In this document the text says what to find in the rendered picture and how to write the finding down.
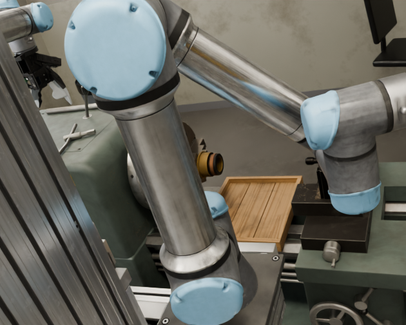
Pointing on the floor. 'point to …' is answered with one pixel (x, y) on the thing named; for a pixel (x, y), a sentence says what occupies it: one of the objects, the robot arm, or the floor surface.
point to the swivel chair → (391, 56)
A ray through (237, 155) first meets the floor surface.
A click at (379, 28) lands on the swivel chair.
